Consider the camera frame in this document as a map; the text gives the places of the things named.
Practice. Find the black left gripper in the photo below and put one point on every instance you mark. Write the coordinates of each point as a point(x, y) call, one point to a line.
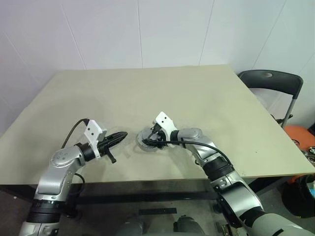
point(103, 145)

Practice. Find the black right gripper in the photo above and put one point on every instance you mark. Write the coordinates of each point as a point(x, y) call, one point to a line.
point(163, 138)

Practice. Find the silver motor lid circuit board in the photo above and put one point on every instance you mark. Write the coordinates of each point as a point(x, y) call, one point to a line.
point(142, 134)

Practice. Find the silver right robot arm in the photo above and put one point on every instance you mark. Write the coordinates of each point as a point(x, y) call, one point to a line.
point(192, 134)

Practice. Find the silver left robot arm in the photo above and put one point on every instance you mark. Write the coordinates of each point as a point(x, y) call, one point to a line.
point(59, 159)

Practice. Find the silver motor housing copper windings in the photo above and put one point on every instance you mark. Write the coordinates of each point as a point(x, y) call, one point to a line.
point(145, 148)

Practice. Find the black flat bar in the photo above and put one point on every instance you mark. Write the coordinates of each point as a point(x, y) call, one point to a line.
point(157, 211)

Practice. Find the dark grey rounded shape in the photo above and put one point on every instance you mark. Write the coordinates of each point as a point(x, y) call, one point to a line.
point(188, 226)
point(134, 227)

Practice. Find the black folding chair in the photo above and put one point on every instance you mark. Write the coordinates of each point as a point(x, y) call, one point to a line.
point(270, 81)

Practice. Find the orange round object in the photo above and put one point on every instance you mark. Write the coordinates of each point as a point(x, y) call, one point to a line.
point(300, 134)

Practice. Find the black round bin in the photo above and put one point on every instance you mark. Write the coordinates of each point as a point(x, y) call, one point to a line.
point(295, 199)

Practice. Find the silver metal parts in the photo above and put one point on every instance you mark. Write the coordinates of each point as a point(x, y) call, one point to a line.
point(310, 153)

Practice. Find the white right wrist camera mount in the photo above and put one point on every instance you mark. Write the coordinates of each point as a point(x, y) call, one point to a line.
point(163, 120)

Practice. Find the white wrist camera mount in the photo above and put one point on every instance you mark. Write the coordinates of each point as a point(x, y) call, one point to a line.
point(163, 120)
point(92, 130)

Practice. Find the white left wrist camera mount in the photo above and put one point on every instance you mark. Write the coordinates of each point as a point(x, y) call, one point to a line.
point(92, 130)

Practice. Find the black metal table frame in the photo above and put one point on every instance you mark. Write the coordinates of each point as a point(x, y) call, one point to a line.
point(147, 195)

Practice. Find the metal floor bracket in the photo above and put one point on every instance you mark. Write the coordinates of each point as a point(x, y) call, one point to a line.
point(225, 229)

